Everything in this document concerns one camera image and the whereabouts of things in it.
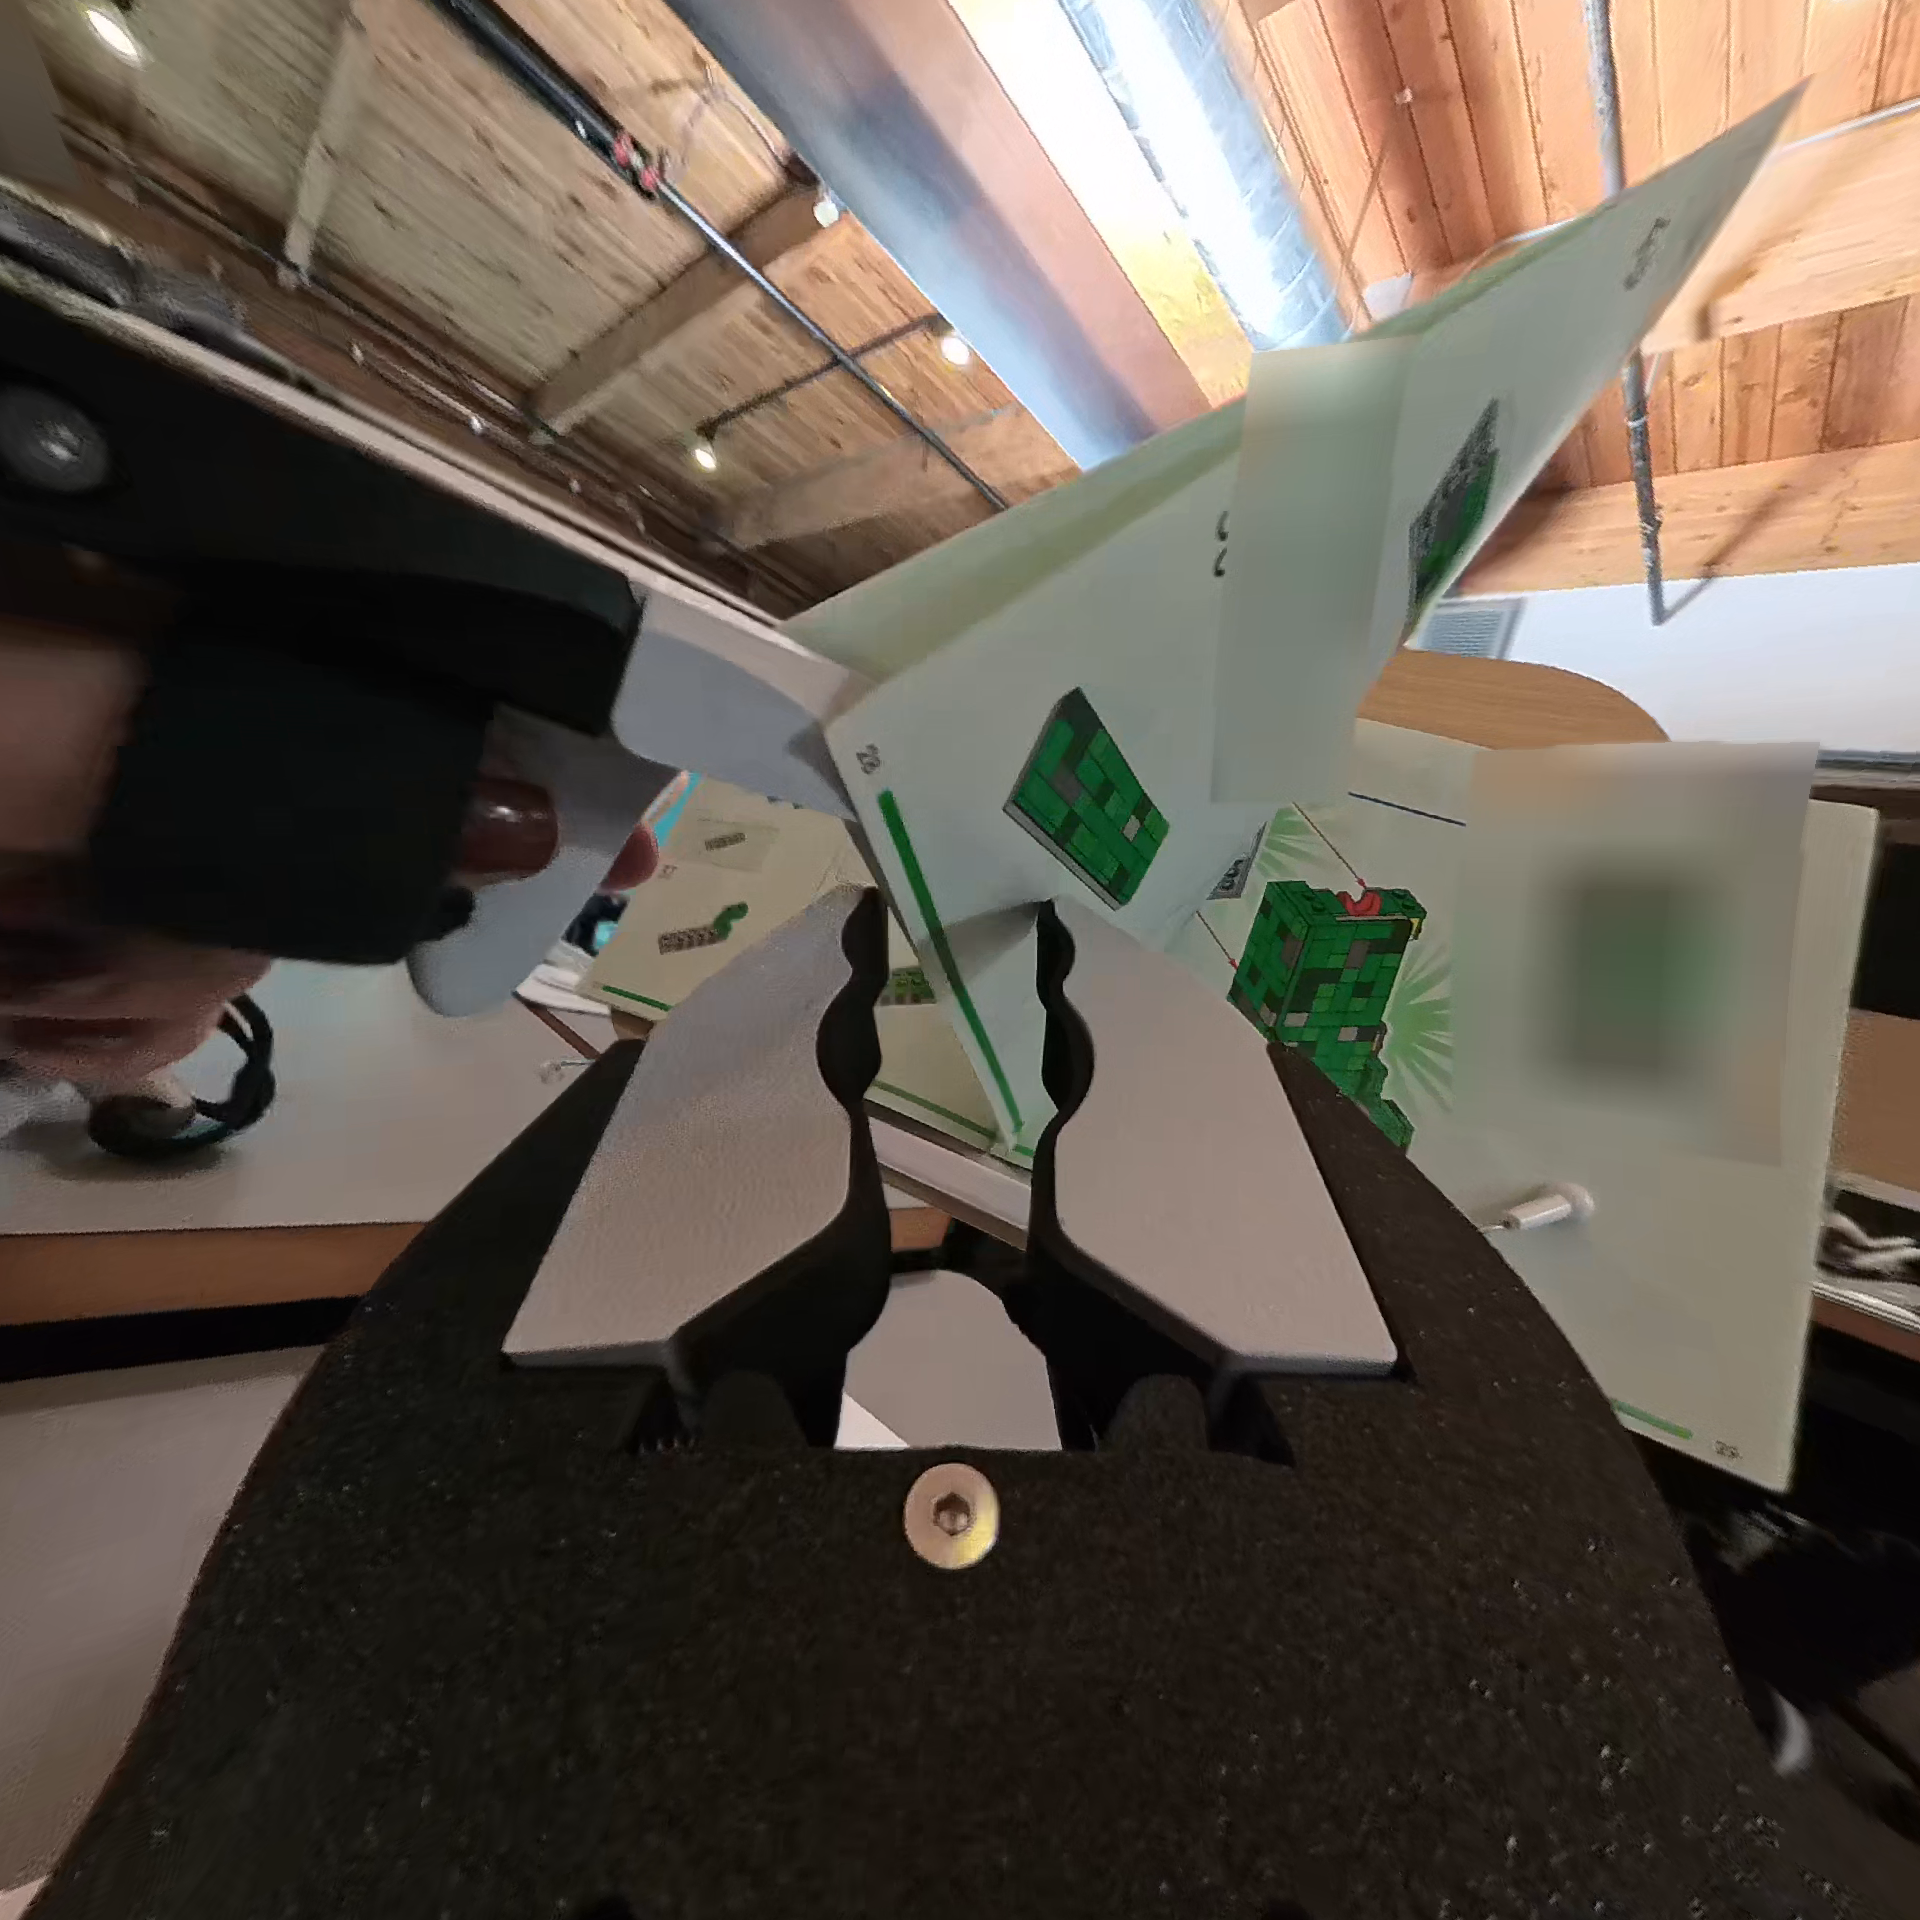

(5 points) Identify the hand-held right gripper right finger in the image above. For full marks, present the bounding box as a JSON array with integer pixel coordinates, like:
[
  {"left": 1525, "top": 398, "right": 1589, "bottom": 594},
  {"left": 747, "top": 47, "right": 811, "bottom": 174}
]
[{"left": 1002, "top": 896, "right": 1402, "bottom": 1453}]

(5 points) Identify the brick instruction booklet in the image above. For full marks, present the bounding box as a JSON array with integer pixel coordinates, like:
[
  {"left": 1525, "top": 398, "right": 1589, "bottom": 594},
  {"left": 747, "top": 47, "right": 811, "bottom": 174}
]
[{"left": 516, "top": 81, "right": 1882, "bottom": 1494}]

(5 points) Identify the silver ventilation duct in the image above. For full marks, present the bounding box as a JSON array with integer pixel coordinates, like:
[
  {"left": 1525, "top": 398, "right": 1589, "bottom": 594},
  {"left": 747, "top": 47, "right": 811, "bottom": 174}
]
[{"left": 1049, "top": 0, "right": 1360, "bottom": 357}]

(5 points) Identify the person's left hand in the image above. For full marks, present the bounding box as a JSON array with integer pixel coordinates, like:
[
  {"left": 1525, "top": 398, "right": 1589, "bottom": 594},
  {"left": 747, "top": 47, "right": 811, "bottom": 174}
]
[{"left": 0, "top": 539, "right": 665, "bottom": 1163}]

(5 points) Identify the white wall vent grille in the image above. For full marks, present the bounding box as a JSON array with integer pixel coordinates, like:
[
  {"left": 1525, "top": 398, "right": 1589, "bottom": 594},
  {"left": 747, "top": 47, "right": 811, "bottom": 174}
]
[{"left": 1410, "top": 595, "right": 1527, "bottom": 662}]

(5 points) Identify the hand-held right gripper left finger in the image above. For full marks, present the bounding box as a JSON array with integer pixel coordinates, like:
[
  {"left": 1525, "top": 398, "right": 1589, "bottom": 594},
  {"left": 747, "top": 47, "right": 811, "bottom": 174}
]
[{"left": 499, "top": 881, "right": 897, "bottom": 1448}]

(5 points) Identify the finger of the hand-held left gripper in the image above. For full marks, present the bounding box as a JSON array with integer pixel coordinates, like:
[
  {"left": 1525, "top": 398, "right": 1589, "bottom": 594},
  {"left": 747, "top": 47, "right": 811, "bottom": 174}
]
[
  {"left": 607, "top": 595, "right": 875, "bottom": 825},
  {"left": 403, "top": 709, "right": 684, "bottom": 1021}
]

